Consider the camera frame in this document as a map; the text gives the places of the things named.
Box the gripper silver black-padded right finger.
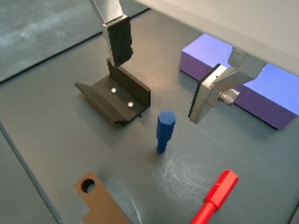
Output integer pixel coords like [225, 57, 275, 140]
[189, 47, 267, 123]

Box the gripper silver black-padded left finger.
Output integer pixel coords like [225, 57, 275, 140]
[90, 0, 134, 67]

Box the brown block with holes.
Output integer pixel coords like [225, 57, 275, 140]
[75, 171, 130, 224]

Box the purple base board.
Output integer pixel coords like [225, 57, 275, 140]
[181, 34, 299, 130]

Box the blue hexagonal peg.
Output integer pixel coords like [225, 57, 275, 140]
[157, 110, 177, 154]

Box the red hexagonal peg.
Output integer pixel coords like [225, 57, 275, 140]
[191, 170, 239, 224]

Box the black angled bracket holder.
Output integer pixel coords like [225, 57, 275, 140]
[75, 59, 151, 125]

